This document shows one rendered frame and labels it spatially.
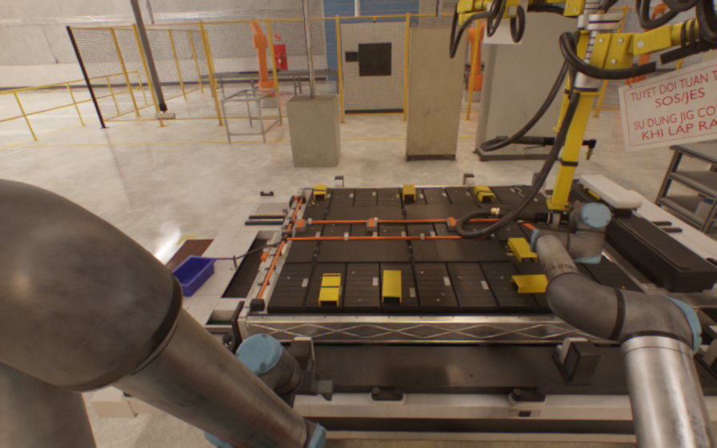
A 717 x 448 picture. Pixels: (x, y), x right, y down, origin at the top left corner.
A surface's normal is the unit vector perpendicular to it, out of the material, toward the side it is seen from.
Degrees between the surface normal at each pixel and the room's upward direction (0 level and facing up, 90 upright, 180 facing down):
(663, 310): 17
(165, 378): 100
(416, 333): 90
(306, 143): 90
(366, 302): 0
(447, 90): 90
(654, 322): 23
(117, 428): 0
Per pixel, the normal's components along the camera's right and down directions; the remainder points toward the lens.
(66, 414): 1.00, 0.04
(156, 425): -0.03, -0.88
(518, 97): -0.04, 0.47
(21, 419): 0.80, 0.22
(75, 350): 0.42, 0.35
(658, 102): -0.88, 0.25
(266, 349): -0.17, -0.69
